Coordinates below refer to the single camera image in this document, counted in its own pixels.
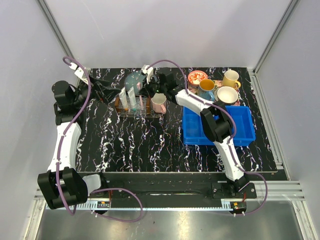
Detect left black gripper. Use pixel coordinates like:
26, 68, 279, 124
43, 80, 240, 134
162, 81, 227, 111
72, 76, 121, 108

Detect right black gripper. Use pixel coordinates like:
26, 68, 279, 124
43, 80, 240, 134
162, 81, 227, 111
138, 75, 167, 100

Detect pink toothbrush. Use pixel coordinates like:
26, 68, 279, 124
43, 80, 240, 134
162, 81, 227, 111
136, 82, 144, 109

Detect teal cap toothpaste tube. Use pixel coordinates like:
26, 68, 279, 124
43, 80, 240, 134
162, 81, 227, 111
127, 86, 137, 112

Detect pink ceramic mug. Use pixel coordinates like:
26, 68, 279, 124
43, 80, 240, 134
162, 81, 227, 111
151, 93, 167, 114

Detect orange cap toothpaste tube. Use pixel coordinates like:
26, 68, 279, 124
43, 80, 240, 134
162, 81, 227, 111
118, 87, 129, 111

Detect clear acrylic tray wooden handles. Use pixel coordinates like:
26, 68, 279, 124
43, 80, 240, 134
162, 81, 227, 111
114, 96, 164, 118

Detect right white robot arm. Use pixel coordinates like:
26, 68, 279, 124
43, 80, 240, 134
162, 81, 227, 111
140, 70, 249, 198

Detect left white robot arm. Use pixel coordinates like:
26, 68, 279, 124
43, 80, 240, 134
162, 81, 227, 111
37, 78, 120, 210

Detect floral serving tray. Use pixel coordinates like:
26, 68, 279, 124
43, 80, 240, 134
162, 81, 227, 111
188, 80, 240, 106

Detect teal ceramic plate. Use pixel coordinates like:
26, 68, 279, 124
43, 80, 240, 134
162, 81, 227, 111
124, 71, 145, 97

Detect red patterned small bowl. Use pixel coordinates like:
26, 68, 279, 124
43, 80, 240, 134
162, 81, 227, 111
188, 70, 208, 86

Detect blue mug orange interior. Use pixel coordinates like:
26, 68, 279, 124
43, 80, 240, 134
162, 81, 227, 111
198, 79, 215, 102

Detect blue plastic bin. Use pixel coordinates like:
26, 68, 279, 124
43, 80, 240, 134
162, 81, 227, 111
182, 106, 256, 147

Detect white cream mug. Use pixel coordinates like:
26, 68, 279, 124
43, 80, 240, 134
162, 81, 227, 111
216, 86, 238, 105

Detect yellow mug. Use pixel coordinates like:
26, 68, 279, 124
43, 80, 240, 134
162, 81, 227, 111
222, 70, 241, 89

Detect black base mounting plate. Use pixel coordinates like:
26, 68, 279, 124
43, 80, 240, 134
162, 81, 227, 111
79, 172, 257, 208

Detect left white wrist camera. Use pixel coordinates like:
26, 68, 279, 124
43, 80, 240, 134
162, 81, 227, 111
69, 62, 91, 85

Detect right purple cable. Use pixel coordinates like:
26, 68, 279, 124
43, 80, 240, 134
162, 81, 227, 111
146, 59, 269, 216

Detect aluminium rail frame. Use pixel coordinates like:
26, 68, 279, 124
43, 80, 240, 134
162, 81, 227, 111
36, 67, 320, 240

